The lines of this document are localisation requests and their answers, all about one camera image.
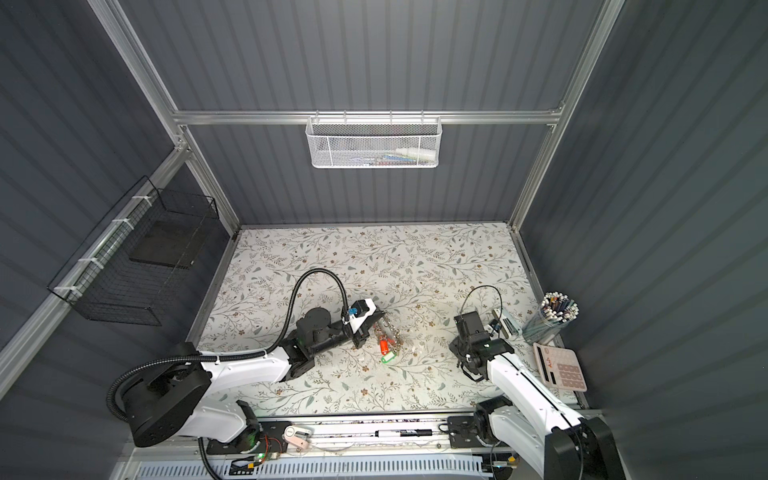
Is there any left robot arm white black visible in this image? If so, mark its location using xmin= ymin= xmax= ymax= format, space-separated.
xmin=108 ymin=299 xmax=384 ymax=448

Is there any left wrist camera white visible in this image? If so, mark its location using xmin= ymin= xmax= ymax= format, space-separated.
xmin=348 ymin=298 xmax=385 ymax=334

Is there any clear cup of pens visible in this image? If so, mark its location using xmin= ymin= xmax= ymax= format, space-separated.
xmin=522 ymin=292 xmax=579 ymax=344

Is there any pink calculator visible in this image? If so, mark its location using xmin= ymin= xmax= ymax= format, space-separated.
xmin=533 ymin=343 xmax=588 ymax=392

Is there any white wire mesh basket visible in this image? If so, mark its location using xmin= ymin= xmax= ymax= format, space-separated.
xmin=305 ymin=119 xmax=443 ymax=169

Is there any black marker pen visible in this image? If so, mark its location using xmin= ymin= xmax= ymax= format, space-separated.
xmin=374 ymin=429 xmax=433 ymax=438

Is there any large keyring with coloured keys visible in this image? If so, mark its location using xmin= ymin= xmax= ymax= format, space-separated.
xmin=374 ymin=318 xmax=402 ymax=364

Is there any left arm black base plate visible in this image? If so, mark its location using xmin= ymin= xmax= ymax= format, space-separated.
xmin=205 ymin=421 xmax=292 ymax=455

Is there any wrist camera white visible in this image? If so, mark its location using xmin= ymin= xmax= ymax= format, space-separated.
xmin=487 ymin=309 xmax=506 ymax=337
xmin=348 ymin=298 xmax=385 ymax=334

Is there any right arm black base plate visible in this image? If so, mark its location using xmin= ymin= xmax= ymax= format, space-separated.
xmin=447 ymin=412 xmax=531 ymax=451

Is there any white bottle in basket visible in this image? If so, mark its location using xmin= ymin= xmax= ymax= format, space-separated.
xmin=395 ymin=147 xmax=438 ymax=164

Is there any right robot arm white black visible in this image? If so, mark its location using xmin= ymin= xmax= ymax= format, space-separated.
xmin=449 ymin=311 xmax=626 ymax=479

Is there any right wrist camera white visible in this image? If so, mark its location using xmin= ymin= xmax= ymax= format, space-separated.
xmin=487 ymin=309 xmax=506 ymax=337

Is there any black wire mesh basket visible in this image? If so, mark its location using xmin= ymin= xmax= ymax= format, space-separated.
xmin=48 ymin=179 xmax=220 ymax=326

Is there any black corrugated cable hose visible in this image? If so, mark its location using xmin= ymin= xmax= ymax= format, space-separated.
xmin=106 ymin=267 xmax=350 ymax=421

